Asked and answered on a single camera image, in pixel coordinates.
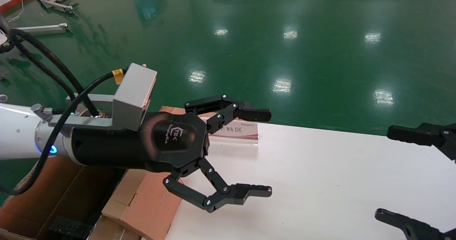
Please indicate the brown wooden board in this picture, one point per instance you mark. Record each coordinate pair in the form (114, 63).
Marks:
(171, 109)

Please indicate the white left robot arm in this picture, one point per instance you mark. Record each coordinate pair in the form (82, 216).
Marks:
(17, 133)

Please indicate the black foam block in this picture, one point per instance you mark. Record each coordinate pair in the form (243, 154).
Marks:
(69, 229)

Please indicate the gray metal stand leg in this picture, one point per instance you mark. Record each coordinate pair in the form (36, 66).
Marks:
(42, 28)

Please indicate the gray wrist camera box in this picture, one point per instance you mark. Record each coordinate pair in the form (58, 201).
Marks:
(133, 93)

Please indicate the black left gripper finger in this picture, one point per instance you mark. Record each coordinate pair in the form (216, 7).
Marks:
(256, 114)
(249, 190)

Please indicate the small cardboard box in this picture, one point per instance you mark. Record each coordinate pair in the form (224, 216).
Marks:
(149, 208)

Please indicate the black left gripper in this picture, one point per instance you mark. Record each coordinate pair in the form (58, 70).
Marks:
(117, 143)

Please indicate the gray metal camera bracket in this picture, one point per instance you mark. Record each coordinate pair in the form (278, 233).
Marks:
(89, 122)

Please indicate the large cardboard box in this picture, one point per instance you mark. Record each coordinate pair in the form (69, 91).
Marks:
(53, 197)

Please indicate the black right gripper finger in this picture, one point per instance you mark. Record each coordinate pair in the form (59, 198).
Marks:
(416, 134)
(402, 222)

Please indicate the acrylic sign with Chinese text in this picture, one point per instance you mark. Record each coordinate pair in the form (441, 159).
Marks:
(237, 131)

